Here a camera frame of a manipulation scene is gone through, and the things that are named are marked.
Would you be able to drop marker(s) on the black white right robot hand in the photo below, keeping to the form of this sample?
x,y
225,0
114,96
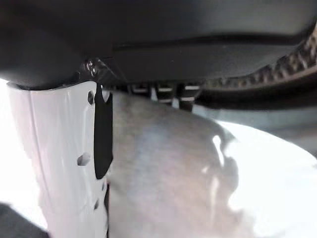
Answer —
x,y
148,29

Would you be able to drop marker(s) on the woven wicker basket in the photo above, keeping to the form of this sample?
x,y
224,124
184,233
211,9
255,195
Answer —
x,y
284,64

